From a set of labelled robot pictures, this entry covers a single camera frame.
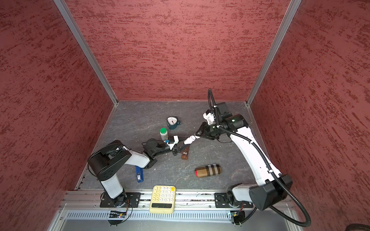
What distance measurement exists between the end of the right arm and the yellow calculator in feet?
1.27

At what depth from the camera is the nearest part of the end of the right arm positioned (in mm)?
499

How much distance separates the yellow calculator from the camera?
72cm
